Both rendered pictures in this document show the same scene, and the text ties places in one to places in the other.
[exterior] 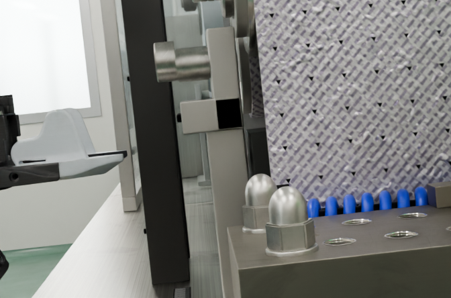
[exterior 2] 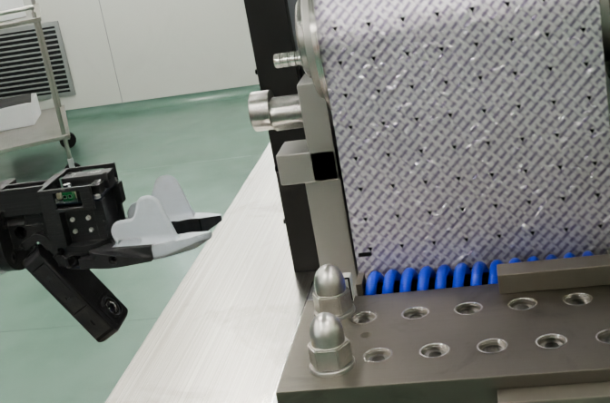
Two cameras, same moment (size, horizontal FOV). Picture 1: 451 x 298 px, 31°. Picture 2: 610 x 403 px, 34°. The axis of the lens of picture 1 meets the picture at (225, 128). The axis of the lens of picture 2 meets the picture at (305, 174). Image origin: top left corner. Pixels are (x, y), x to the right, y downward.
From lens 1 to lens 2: 0.35 m
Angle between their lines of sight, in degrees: 20
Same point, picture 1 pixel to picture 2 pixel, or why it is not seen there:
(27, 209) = (247, 41)
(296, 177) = (378, 246)
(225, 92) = (319, 145)
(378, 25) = (454, 102)
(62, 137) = (153, 221)
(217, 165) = (317, 211)
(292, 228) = (326, 354)
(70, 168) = (162, 250)
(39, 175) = (134, 257)
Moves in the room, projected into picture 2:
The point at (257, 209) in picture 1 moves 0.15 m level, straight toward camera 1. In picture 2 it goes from (322, 300) to (280, 393)
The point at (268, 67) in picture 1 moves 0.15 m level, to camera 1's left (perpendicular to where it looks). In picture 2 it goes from (345, 145) to (187, 162)
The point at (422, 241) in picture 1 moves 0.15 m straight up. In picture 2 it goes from (442, 368) to (415, 180)
